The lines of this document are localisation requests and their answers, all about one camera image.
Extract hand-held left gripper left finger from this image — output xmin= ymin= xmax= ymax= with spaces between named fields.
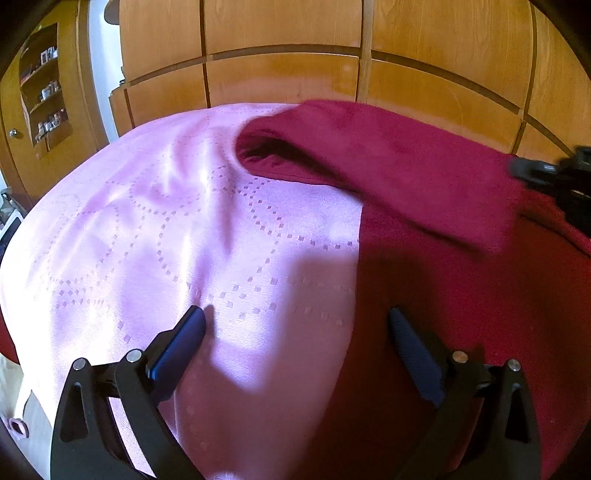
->
xmin=50 ymin=305 xmax=206 ymax=480

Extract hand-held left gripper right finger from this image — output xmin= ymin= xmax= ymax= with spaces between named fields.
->
xmin=389 ymin=307 xmax=542 ymax=480

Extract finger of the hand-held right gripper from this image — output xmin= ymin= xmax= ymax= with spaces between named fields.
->
xmin=507 ymin=157 xmax=561 ymax=188

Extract dark red garment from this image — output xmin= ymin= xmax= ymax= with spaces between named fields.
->
xmin=235 ymin=99 xmax=591 ymax=480

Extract pink patterned bed sheet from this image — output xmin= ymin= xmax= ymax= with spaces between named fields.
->
xmin=0 ymin=104 xmax=368 ymax=480

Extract dark red cloth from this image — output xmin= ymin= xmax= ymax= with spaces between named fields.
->
xmin=0 ymin=314 xmax=20 ymax=366

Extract white mattress side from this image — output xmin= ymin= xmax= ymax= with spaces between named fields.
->
xmin=0 ymin=354 xmax=52 ymax=480

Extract wooden panelled wardrobe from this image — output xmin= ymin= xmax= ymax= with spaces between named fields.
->
xmin=108 ymin=0 xmax=591 ymax=160

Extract wooden shelf cabinet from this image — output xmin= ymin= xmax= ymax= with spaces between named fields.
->
xmin=0 ymin=0 xmax=114 ymax=210

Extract small jars on shelves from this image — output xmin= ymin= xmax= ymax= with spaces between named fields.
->
xmin=19 ymin=45 xmax=68 ymax=141

